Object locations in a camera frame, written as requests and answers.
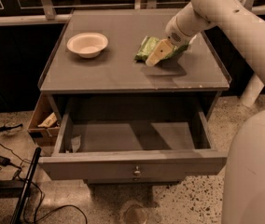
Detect black flat bar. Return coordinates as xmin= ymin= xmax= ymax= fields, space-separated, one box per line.
xmin=10 ymin=147 xmax=41 ymax=224

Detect black connector with cable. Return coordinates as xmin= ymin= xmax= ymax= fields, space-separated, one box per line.
xmin=0 ymin=123 xmax=23 ymax=133

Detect white diagonal post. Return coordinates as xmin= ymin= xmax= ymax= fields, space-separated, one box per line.
xmin=240 ymin=74 xmax=264 ymax=107

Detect yellow packet in box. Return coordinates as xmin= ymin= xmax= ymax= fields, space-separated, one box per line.
xmin=37 ymin=112 xmax=57 ymax=128

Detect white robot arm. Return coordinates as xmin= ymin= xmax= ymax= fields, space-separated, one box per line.
xmin=146 ymin=0 xmax=265 ymax=224

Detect black power adapter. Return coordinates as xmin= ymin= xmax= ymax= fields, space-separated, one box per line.
xmin=0 ymin=156 xmax=10 ymax=166

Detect grey open top drawer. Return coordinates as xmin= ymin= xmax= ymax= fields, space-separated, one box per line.
xmin=40 ymin=95 xmax=227 ymax=184

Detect green jalapeno chip bag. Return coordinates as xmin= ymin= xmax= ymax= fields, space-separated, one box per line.
xmin=133 ymin=36 xmax=188 ymax=62

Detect white paper scrap in drawer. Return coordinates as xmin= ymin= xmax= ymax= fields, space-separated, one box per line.
xmin=71 ymin=135 xmax=81 ymax=153

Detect metal drawer knob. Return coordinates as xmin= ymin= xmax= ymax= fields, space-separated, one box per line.
xmin=133 ymin=166 xmax=141 ymax=176

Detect grey cabinet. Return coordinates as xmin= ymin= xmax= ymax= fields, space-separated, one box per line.
xmin=37 ymin=8 xmax=232 ymax=185

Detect black cable on floor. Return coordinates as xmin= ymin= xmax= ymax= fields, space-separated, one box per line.
xmin=0 ymin=133 xmax=89 ymax=224

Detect cardboard box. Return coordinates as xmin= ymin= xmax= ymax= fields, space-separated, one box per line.
xmin=27 ymin=95 xmax=60 ymax=147

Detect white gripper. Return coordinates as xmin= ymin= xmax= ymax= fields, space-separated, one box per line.
xmin=146 ymin=3 xmax=215 ymax=66

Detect metal window railing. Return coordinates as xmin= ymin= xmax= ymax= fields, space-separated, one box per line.
xmin=0 ymin=0 xmax=265 ymax=28

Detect white paper bowl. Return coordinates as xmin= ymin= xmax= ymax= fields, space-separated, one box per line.
xmin=66 ymin=33 xmax=108 ymax=59

